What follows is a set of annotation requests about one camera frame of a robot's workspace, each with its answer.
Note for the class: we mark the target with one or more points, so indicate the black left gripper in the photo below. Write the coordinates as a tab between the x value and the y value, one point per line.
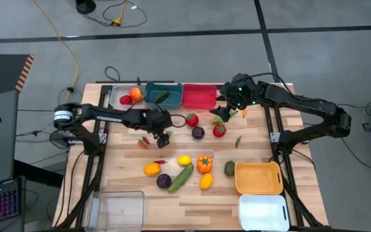
158	122

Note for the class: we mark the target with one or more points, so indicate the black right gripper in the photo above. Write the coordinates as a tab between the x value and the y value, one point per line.
235	95

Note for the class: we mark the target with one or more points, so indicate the light green cucumber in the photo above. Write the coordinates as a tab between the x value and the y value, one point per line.
217	120

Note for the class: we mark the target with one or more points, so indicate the red chili pepper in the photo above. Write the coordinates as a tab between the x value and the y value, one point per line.
146	140
160	161

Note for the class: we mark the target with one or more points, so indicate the small orange chili pepper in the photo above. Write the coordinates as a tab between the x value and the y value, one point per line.
244	113

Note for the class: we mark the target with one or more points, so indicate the yellow lemon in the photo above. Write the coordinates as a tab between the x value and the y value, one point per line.
184	160

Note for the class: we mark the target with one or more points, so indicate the orange mango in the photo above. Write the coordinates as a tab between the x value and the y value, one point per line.
152	169

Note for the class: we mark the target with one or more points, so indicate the large dark green cucumber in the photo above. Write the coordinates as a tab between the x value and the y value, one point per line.
161	96

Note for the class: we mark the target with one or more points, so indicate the orange persimmon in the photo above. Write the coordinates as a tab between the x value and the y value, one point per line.
205	164

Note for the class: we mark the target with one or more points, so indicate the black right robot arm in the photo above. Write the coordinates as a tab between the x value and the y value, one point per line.
301	104

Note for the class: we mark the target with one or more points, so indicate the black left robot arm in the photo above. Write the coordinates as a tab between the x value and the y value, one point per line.
108	115

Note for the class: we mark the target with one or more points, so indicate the red plastic basket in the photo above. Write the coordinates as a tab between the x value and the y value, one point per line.
199	96

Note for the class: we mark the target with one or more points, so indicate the teal plastic basket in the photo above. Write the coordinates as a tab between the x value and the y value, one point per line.
174	103

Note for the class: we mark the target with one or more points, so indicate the green avocado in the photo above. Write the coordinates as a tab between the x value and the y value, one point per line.
229	168

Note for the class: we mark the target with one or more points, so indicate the orange red peach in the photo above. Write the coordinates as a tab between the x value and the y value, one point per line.
136	94

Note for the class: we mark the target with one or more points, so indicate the small clear plastic bin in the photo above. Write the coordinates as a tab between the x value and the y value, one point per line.
116	93

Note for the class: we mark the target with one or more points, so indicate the yellow plastic basket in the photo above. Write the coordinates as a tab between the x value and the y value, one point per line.
256	178

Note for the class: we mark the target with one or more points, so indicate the large clear plastic bin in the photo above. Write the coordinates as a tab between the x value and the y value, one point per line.
118	209

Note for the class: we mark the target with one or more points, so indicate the white plastic basket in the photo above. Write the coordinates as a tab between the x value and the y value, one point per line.
261	212

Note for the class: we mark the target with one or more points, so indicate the yellow power plug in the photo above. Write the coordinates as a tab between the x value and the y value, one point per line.
117	22

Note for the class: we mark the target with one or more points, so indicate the black round stand base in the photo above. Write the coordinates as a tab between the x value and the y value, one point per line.
85	5

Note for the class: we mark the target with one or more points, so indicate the large hazard striped mat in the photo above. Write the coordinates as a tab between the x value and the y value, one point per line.
2	74

